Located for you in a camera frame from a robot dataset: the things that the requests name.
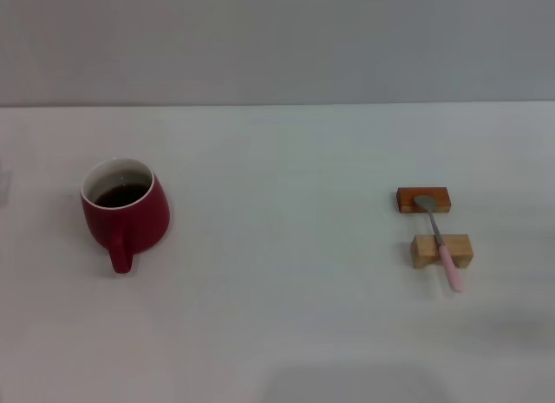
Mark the red ceramic coffee cup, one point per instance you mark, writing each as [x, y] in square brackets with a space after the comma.
[130, 229]

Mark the light wooden arch block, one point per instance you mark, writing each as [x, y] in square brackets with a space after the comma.
[422, 249]

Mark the dark brown wooden block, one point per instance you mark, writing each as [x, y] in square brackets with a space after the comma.
[439, 196]

